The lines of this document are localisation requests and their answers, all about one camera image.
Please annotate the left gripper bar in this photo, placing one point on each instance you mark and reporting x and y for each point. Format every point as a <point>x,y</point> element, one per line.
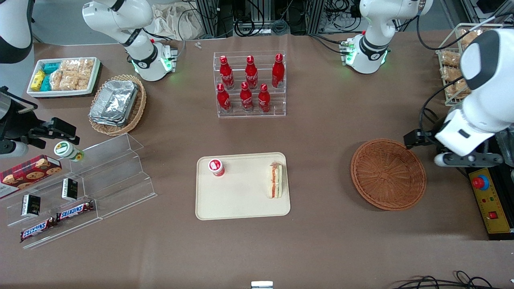
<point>420,137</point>

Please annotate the brown wicker basket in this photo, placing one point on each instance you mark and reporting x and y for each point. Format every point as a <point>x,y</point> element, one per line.
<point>387,176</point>

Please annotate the silver metal bracket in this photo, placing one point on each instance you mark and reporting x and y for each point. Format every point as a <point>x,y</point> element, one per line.
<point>262,285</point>

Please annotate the Snickers chocolate bar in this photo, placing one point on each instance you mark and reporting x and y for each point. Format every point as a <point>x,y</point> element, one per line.
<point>38,229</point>
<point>75,210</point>

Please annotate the metal pan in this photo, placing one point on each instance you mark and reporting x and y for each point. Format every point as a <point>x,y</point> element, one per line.
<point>506,140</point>

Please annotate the right gripper bar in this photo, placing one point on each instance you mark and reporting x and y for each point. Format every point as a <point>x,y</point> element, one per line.
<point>17,126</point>

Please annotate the clear acrylic bottle rack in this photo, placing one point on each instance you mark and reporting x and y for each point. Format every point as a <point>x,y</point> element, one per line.
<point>281,102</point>

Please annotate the red lid cup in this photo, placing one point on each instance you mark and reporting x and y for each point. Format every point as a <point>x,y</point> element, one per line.
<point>216,166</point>

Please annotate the beige plastic tray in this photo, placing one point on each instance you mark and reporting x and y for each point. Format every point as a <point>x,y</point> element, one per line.
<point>241,200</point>

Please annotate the triangular sandwich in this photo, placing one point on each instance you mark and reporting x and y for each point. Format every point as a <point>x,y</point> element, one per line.
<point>275,180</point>

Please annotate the clear acrylic stepped shelf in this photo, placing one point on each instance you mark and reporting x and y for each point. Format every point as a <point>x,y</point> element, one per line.
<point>52,188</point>
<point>120,176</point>

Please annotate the small black box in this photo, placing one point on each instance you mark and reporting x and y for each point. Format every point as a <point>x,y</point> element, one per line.
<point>70,189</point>
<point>30,205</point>

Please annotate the teal snack packet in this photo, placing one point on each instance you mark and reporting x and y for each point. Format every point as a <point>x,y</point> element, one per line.
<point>51,68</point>
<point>45,83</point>

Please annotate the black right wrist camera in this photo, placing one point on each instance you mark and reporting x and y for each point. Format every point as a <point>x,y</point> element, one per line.
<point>60,130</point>

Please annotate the yellow snack packet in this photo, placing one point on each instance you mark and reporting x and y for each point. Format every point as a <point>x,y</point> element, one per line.
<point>37,80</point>

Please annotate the aluminium frame post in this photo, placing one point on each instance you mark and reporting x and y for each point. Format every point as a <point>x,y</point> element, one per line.
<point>209,16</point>

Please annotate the beige cloth bag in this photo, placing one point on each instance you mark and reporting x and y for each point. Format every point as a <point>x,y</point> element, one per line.
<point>176,24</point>

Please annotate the aluminium foil tray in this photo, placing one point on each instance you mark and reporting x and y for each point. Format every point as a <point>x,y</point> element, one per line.
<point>106,122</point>
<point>114,100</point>

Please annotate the rice cracker bag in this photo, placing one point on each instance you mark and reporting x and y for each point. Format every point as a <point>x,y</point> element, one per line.
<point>69,66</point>
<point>57,80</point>
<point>86,72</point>
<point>70,82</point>

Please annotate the white snack tray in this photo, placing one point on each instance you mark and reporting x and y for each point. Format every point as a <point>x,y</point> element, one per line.
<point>64,94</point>

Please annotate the green lid cup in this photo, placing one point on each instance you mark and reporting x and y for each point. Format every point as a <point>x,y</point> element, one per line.
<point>64,149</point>

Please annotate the red cola bottle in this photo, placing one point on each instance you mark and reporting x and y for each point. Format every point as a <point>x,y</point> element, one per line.
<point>227,74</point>
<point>251,74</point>
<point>264,100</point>
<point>278,72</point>
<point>246,98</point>
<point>223,100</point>

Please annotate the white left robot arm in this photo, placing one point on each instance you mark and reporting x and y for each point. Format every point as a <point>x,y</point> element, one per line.
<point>373,24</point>

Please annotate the red cookie box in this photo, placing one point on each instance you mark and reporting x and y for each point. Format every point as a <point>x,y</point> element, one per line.
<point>28,172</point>

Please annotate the yellow emergency stop box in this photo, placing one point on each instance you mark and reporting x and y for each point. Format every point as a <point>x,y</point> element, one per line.
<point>492,204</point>

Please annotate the light oval wicker basket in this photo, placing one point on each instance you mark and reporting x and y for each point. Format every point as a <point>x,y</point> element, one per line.
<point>139,108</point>

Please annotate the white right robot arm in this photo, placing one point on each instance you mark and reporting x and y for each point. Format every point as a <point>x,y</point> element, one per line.
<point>140,48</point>

